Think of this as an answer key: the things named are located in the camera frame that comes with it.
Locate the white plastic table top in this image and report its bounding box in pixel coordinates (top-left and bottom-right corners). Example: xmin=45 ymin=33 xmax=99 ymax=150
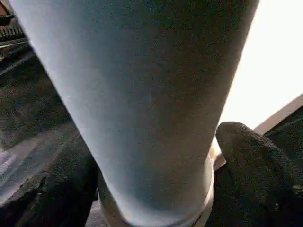
xmin=211 ymin=0 xmax=303 ymax=172

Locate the white plastic table leg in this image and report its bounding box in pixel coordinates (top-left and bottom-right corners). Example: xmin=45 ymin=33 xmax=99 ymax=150
xmin=9 ymin=0 xmax=260 ymax=227

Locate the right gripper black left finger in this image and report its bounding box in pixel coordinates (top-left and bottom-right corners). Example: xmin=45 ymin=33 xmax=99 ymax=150
xmin=0 ymin=133 xmax=100 ymax=227

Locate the black plastic mat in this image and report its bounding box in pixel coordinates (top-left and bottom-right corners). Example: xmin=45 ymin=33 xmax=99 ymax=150
xmin=0 ymin=43 xmax=303 ymax=227

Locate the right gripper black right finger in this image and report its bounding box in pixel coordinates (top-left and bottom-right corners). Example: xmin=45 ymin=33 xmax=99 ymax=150
xmin=205 ymin=122 xmax=303 ymax=227

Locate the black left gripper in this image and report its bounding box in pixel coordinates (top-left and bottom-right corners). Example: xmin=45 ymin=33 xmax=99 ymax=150
xmin=0 ymin=13 xmax=28 ymax=48

